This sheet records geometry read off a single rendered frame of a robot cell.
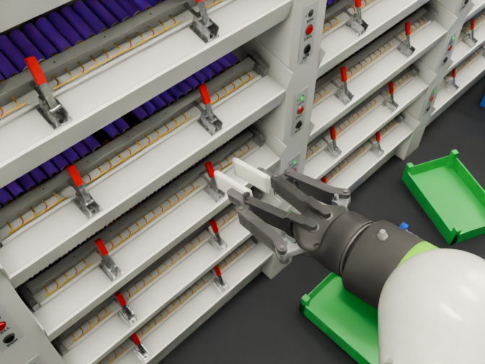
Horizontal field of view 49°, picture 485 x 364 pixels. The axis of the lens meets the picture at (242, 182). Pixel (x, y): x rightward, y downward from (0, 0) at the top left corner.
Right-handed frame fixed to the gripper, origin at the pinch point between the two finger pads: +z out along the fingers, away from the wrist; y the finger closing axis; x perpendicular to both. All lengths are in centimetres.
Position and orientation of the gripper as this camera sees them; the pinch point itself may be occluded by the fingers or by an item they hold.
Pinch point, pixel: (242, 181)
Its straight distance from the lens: 74.1
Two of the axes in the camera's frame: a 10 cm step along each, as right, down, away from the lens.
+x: -1.5, -7.4, -6.6
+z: -6.9, -4.0, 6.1
